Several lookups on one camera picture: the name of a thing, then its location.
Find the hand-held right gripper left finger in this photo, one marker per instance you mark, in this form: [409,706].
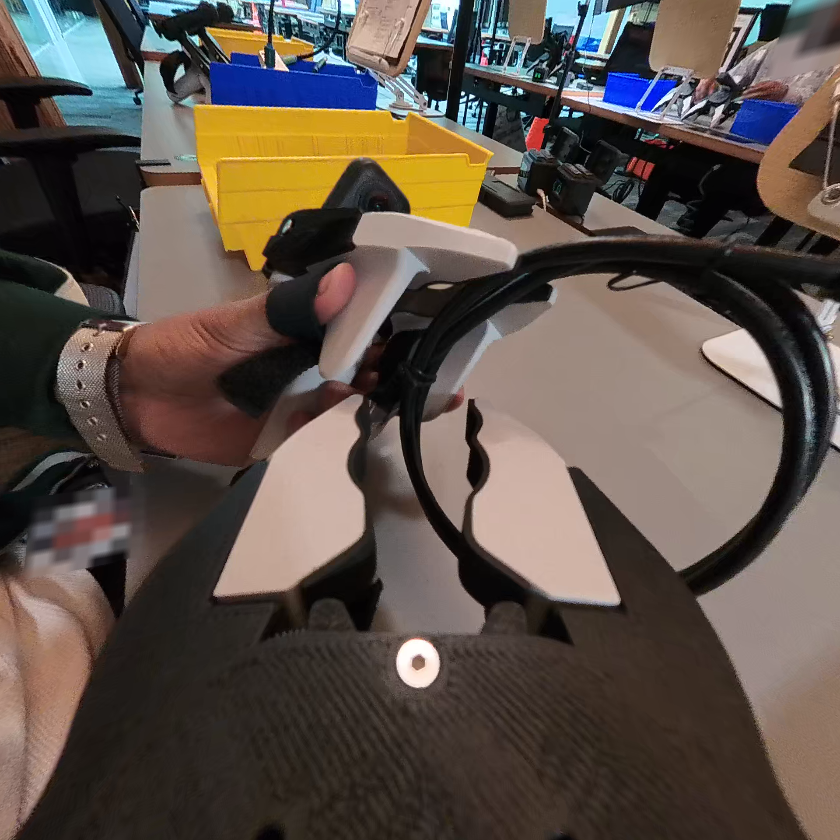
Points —
[295,525]

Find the grey desk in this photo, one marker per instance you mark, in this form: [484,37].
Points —
[623,407]

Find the person's left forearm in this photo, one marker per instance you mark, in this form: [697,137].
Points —
[33,328]

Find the blue plastic bin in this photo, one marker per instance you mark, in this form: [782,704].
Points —
[289,88]
[761,121]
[633,90]

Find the person's left hand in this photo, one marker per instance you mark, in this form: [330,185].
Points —
[184,367]

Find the yellow plastic bin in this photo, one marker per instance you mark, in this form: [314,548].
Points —
[295,190]
[256,40]

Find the silver mesh wristwatch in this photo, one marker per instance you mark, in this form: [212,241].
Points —
[92,394]

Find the brown board on white stand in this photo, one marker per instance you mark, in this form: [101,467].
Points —
[387,29]

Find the black and beige panel board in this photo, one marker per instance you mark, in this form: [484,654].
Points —
[528,19]
[695,33]

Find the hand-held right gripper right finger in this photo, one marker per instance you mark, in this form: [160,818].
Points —
[538,525]

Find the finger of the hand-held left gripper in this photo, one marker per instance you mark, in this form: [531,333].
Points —
[446,246]
[479,348]

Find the black office chair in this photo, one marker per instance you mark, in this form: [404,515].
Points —
[59,151]

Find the flat black device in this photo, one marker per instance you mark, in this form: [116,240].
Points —
[506,198]

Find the dark green zip jacket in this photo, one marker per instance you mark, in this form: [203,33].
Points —
[39,472]

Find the black steel pole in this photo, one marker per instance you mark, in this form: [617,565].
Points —
[460,59]

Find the black charger box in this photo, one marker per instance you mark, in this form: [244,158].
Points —
[538,174]
[576,190]

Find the black board on white stand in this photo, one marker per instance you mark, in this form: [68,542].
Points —
[800,164]

